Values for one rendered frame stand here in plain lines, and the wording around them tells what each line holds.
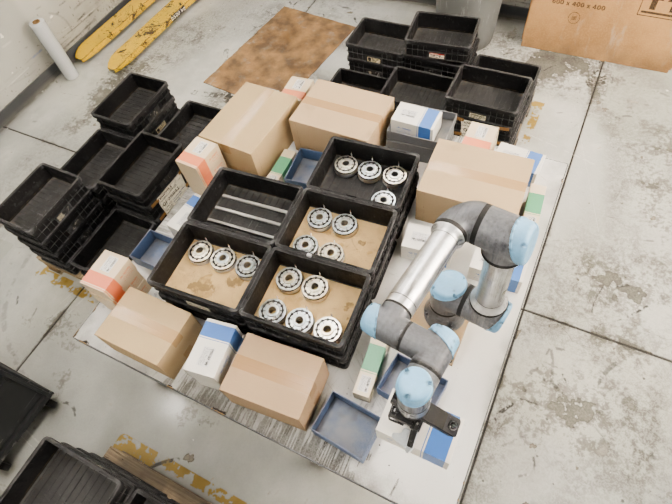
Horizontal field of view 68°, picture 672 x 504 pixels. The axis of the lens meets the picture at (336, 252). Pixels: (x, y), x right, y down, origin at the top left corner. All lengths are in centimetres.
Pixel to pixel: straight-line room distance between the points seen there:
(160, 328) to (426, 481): 107
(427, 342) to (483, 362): 81
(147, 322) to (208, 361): 31
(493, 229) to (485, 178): 80
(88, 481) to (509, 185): 201
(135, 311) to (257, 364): 54
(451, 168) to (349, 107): 58
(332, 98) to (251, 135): 42
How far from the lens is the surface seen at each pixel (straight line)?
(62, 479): 239
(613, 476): 268
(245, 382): 177
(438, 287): 168
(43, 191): 326
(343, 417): 184
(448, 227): 130
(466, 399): 187
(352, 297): 186
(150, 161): 306
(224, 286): 199
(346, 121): 232
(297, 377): 174
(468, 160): 215
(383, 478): 180
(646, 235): 328
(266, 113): 244
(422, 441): 138
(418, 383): 107
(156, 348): 194
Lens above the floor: 248
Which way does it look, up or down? 57 degrees down
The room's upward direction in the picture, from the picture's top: 12 degrees counter-clockwise
